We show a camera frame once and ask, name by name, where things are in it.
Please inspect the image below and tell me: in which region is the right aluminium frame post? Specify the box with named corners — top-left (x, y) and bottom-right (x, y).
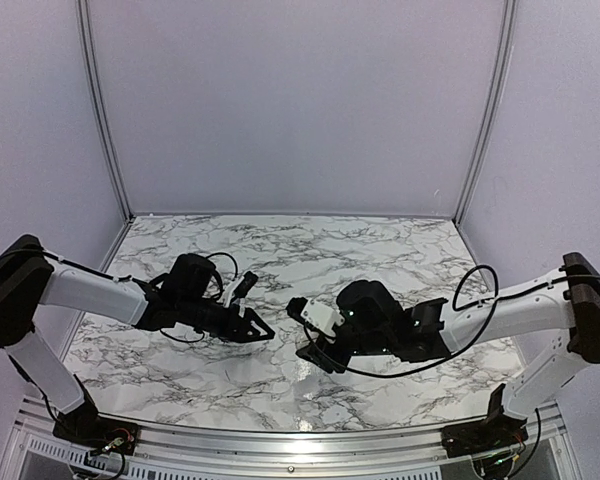
top-left (452, 0), bottom-right (519, 228)

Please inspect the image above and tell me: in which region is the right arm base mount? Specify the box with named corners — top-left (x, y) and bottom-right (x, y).
top-left (441, 384), bottom-right (528, 458)

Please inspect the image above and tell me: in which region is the aluminium frame post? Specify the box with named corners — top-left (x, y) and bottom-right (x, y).
top-left (452, 0), bottom-right (519, 228)
top-left (75, 0), bottom-right (134, 223)

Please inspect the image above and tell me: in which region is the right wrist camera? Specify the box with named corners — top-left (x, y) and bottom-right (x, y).
top-left (286, 297), bottom-right (345, 337)

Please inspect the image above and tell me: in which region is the left aluminium frame post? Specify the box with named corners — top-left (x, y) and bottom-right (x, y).
top-left (75, 0), bottom-right (134, 223)

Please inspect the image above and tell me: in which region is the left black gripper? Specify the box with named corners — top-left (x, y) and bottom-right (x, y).
top-left (179, 294), bottom-right (275, 343)

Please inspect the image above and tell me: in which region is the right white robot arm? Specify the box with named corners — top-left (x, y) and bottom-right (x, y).
top-left (286, 252), bottom-right (600, 448)

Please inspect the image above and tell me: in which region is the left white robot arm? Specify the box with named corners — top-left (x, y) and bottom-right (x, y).
top-left (0, 235), bottom-right (275, 445)

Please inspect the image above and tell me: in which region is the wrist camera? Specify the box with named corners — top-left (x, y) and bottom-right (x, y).
top-left (220, 271), bottom-right (259, 308)
top-left (286, 297), bottom-right (345, 337)

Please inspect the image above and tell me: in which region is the aluminium front rail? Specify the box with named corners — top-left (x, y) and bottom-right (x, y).
top-left (9, 404), bottom-right (569, 480)

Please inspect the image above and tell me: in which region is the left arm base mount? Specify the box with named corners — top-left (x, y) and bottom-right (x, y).
top-left (52, 377), bottom-right (139, 455)

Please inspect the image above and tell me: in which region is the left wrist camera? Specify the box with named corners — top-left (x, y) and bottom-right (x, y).
top-left (220, 271), bottom-right (259, 308)

